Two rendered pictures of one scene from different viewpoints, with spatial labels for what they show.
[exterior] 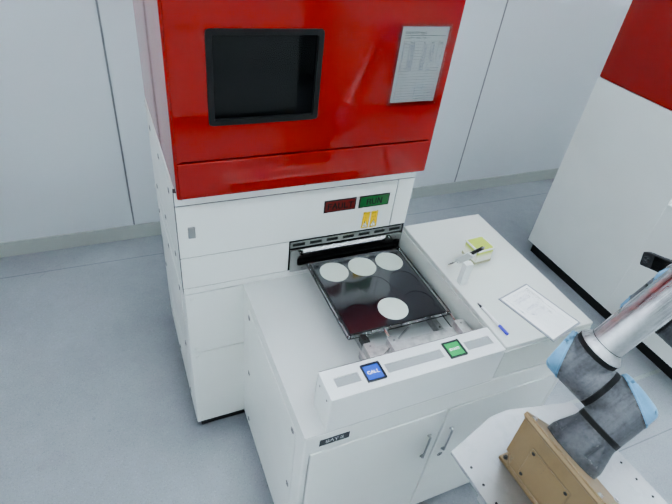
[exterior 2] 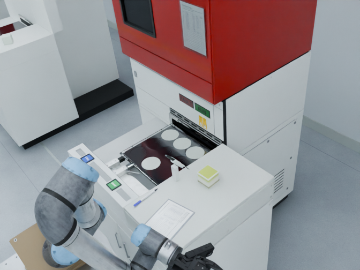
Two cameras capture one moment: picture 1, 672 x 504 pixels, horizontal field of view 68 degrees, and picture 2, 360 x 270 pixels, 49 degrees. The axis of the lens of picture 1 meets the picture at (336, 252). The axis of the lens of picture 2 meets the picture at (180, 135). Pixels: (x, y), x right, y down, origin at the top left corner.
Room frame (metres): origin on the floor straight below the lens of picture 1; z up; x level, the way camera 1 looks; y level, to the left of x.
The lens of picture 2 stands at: (1.15, -1.75, 2.29)
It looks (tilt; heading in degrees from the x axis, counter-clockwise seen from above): 39 degrees down; 82
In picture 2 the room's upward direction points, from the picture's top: 7 degrees counter-clockwise
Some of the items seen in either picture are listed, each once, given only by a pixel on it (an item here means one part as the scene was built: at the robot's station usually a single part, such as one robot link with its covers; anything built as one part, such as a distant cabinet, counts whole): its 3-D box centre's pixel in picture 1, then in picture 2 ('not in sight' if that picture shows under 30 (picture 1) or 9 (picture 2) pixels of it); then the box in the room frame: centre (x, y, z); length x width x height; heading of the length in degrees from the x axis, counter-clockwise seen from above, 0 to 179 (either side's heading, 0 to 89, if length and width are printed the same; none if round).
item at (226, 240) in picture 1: (302, 227); (174, 103); (1.39, 0.13, 1.02); 0.82 x 0.03 x 0.40; 118
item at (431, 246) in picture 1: (484, 285); (201, 202); (1.38, -0.54, 0.89); 0.62 x 0.35 x 0.14; 28
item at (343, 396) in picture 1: (411, 376); (103, 181); (0.93, -0.26, 0.89); 0.55 x 0.09 x 0.14; 118
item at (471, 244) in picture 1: (477, 251); (208, 177); (1.43, -0.49, 1.00); 0.07 x 0.07 x 0.07; 31
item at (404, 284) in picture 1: (375, 286); (166, 152); (1.28, -0.15, 0.90); 0.34 x 0.34 x 0.01; 28
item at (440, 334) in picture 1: (417, 349); (129, 184); (1.06, -0.29, 0.87); 0.36 x 0.08 x 0.03; 118
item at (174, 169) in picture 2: (464, 264); (177, 167); (1.30, -0.42, 1.03); 0.06 x 0.04 x 0.13; 28
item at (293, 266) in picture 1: (346, 250); (194, 134); (1.46, -0.04, 0.89); 0.44 x 0.02 x 0.10; 118
